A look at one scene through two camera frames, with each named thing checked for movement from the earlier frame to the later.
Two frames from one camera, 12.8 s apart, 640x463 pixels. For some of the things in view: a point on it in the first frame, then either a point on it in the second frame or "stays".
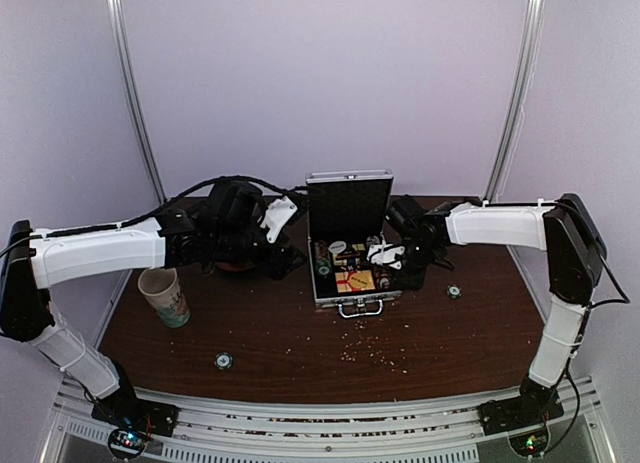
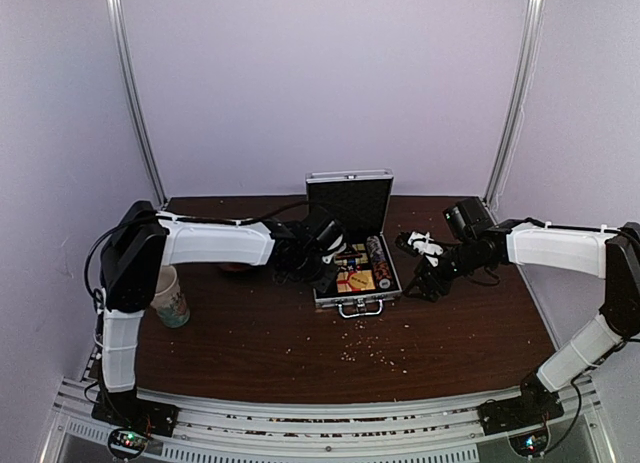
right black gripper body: (421, 256) to (466, 259)
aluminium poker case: (348, 211) stays
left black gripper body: (232, 245) to (309, 270)
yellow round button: (358, 280) stays
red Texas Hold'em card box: (352, 281) stays
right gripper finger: (412, 280) to (435, 294)
